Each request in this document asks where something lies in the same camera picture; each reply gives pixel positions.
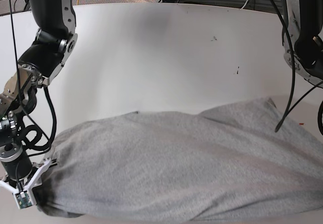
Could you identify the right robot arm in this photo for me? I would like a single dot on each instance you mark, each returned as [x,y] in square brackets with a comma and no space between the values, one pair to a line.
[35,68]

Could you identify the grey T-shirt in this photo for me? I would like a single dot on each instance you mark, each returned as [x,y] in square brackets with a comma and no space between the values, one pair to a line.
[224,164]

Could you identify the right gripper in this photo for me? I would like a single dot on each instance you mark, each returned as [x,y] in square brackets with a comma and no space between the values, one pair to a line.
[24,177]

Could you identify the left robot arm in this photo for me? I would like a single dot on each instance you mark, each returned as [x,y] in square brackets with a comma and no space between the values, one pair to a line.
[301,25]

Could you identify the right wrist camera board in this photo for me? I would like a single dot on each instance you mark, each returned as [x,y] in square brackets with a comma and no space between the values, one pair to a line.
[23,199]

